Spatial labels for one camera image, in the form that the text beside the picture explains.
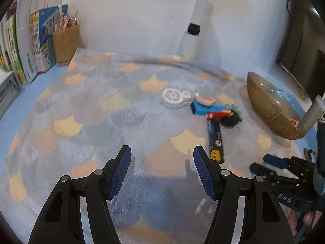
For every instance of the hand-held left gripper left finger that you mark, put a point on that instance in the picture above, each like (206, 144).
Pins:
(119, 172)

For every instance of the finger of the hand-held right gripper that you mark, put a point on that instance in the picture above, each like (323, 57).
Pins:
(274, 160)
(261, 169)

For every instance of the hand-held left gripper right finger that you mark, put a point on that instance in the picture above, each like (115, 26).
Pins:
(205, 172)

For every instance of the amber ribbed glass bowl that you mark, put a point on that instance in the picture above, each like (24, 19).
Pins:
(266, 106)

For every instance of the person's right hand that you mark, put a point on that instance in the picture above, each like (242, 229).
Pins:
(307, 219)

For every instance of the black rectangular case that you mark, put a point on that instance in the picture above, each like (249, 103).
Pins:
(216, 142)

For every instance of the red cartoon figurine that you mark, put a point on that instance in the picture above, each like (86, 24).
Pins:
(221, 115)

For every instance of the grey monitor stand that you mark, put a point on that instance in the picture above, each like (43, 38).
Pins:
(312, 113)

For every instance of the fan-pattern fabric mat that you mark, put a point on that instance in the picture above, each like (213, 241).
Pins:
(114, 111)

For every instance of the blue plastic gadget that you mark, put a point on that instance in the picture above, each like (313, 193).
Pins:
(203, 108)

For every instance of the white correction tape dispenser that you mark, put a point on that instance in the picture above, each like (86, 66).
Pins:
(175, 97)

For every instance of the black monitor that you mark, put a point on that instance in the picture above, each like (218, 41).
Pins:
(304, 56)

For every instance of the teal bookend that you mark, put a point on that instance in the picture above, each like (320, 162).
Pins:
(52, 54)

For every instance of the cork pen holder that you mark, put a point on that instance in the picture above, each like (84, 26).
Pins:
(66, 45)

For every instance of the stack of magazines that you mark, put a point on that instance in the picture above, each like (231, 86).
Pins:
(6, 86)

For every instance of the black clip on pole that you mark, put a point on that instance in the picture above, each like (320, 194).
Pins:
(194, 29)

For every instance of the row of books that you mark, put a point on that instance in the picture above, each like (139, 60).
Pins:
(25, 43)

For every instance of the bunch of pens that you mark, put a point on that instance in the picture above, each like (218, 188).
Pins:
(64, 21)

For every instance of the white lamp pole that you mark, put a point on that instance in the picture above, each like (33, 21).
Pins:
(195, 10)

